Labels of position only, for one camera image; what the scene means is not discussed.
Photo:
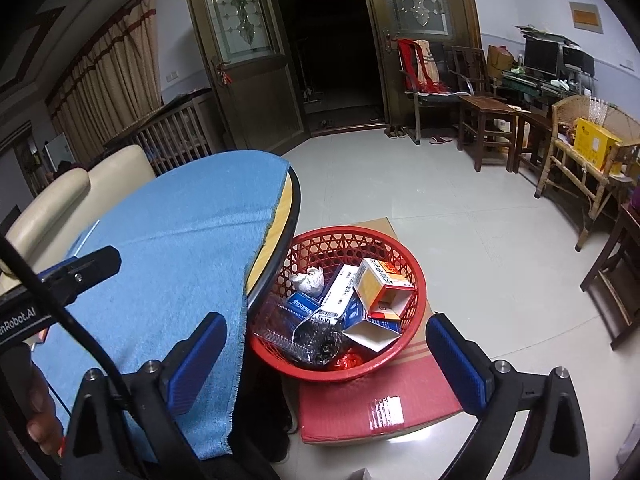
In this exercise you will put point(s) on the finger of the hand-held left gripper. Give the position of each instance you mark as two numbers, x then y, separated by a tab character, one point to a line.
95	267

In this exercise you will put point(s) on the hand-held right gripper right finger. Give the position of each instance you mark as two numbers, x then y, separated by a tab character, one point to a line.
457	360

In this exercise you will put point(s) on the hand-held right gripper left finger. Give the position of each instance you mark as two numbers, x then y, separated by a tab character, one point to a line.
195	365

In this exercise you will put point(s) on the clear plastic packaging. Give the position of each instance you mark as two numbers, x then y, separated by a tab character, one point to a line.
272	325

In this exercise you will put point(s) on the red orange wrapper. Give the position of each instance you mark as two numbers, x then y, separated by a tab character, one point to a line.
350	361

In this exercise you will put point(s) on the orange red carton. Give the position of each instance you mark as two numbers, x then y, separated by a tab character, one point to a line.
372	285

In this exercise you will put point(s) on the black crinkled plastic bag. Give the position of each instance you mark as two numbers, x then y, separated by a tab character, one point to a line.
317	340

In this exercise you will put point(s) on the white medicine box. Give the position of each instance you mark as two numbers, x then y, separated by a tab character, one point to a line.
340	292

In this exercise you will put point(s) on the white paper ball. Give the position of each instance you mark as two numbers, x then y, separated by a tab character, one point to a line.
310	281

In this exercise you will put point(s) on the red plastic basket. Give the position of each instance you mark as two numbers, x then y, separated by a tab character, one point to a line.
320	242

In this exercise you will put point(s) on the person's left hand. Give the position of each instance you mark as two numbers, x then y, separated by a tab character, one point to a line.
45	425

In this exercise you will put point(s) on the thin white strip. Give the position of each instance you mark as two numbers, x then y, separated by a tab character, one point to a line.
86	237

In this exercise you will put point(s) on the blue tablecloth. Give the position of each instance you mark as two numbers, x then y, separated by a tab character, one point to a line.
175	240

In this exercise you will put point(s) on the cardboard box with red top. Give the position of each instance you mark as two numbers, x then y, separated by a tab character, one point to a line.
380	405

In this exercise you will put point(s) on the cream leather sofa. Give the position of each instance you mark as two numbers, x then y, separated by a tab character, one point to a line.
115	170

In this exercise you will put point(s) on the round wooden table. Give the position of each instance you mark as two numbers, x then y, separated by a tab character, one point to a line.
280	240

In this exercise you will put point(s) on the wooden baby crib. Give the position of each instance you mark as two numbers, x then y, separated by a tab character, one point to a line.
175	130

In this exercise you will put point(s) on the beige curtain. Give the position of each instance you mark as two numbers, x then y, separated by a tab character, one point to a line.
110	75

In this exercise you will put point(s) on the dark wooden side table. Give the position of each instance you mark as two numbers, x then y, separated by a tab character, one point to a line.
620	240

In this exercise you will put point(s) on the pink slipper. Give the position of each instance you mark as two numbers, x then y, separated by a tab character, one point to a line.
440	140

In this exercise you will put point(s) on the wooden door with glass pane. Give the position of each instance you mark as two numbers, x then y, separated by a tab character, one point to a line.
450	20
250	110

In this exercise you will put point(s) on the small dark wooden table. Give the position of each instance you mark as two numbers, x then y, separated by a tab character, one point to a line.
537	120

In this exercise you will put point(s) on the dark wooden stool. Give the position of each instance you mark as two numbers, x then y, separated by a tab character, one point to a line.
487	105

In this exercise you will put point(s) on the yellow cardboard box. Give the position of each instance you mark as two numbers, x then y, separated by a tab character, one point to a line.
595	140

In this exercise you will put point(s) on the wicker chair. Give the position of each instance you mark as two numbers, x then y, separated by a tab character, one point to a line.
565	110

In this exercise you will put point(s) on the glass computer desk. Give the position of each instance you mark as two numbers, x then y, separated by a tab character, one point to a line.
530	85

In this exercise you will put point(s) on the dark wooden armchair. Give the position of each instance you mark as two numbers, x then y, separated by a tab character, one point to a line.
470	65

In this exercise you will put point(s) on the red cloth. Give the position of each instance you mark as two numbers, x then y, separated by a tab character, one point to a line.
420	65

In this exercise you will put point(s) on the brown paper bag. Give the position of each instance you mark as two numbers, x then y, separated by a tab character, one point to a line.
500	57

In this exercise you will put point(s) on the large black computer monitor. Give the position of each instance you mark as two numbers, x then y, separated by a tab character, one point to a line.
540	57

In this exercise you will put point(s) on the small black computer monitor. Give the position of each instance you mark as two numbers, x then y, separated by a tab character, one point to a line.
580	60

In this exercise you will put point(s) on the metal frame chair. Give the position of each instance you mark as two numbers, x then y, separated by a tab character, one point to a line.
440	100

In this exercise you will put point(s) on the orange wall plaque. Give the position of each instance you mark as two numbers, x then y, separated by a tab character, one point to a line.
585	16

